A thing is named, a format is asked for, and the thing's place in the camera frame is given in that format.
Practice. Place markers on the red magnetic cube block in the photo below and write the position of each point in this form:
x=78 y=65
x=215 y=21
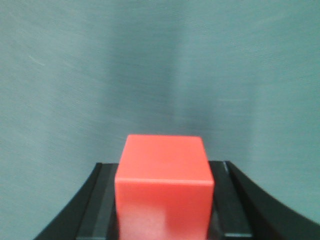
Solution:
x=164 y=188

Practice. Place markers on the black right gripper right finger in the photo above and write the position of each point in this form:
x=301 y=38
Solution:
x=242 y=210

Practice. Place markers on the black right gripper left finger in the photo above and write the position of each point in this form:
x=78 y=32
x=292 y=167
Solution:
x=91 y=213

